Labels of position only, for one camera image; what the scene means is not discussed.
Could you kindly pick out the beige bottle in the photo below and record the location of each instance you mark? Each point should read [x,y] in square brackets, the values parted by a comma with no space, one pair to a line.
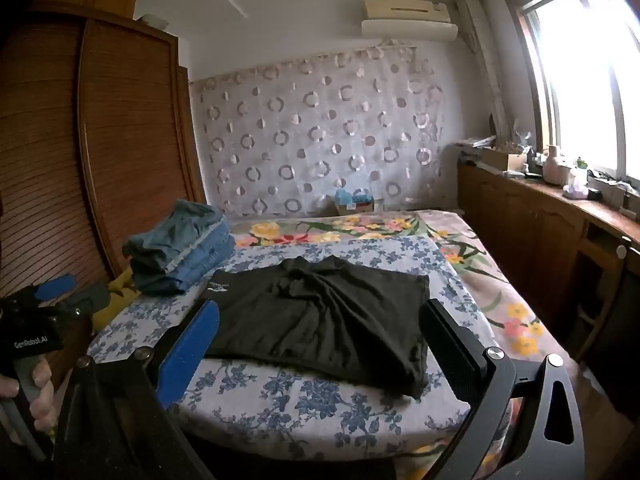
[554,167]

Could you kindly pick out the open cardboard box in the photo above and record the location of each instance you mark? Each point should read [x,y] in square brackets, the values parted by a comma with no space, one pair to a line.
[502,159]

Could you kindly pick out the wooden side cabinet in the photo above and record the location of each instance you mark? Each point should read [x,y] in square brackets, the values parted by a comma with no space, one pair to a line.
[530,240]

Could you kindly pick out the light blue plastic bag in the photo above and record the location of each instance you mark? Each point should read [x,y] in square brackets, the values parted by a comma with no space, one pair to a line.
[350,196]

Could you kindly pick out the person's left hand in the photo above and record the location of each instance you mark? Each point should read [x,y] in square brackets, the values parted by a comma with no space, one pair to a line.
[42,395]

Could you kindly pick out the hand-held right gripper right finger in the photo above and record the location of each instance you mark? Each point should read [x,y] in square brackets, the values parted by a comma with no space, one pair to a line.
[450,355]

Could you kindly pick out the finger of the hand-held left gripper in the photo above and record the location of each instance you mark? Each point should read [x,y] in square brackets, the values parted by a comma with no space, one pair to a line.
[89,301]
[56,286]

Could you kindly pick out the bright window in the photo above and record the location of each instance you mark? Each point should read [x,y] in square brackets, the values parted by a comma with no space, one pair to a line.
[585,75]

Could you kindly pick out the teal folded pants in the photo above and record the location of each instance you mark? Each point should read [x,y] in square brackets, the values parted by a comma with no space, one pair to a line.
[175,232]

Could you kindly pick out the beige box with slot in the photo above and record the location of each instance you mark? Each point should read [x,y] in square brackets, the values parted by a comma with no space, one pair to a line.
[405,9]

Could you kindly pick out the black pants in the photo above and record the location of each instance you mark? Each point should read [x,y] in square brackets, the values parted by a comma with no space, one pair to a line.
[325,320]

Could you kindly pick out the yellow cloth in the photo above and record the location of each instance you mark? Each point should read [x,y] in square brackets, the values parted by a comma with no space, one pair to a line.
[117,300]

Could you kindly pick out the colourful flower blanket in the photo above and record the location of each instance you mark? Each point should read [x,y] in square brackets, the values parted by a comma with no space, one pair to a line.
[475,270]

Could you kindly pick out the crumpled clear plastic bag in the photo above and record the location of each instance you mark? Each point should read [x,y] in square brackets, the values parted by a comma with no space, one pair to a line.
[575,185]

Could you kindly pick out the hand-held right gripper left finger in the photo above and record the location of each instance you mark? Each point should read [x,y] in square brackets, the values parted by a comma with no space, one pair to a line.
[187,355]

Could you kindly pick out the small cardboard box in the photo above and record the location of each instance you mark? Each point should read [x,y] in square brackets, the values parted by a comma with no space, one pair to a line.
[357,207]

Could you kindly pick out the blue folded jeans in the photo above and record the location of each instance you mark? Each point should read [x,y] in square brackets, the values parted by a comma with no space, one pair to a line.
[200,260]

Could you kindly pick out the blue floral bed sheet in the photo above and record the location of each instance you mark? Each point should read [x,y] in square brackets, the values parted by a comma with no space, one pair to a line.
[280,400]

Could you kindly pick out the circle-patterned sheer curtain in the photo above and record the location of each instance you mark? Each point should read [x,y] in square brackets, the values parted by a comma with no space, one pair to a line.
[320,130]

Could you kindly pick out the wooden slatted wardrobe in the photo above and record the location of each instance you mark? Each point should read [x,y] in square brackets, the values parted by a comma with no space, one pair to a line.
[65,160]

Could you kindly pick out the rolled white papers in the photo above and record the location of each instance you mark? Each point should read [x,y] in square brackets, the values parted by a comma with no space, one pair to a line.
[482,60]

